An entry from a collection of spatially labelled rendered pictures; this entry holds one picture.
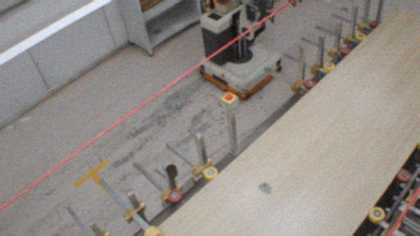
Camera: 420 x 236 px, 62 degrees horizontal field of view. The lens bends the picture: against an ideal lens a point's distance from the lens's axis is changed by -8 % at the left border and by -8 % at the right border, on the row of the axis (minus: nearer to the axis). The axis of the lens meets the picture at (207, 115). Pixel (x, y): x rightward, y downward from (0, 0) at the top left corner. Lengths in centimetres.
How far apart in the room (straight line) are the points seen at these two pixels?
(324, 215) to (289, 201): 20
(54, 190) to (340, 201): 256
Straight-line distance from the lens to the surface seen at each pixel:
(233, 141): 242
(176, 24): 493
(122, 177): 350
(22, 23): 86
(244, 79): 372
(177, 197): 217
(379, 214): 215
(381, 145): 244
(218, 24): 358
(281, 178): 219
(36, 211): 366
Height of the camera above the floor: 272
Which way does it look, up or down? 46 degrees down
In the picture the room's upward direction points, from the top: 9 degrees counter-clockwise
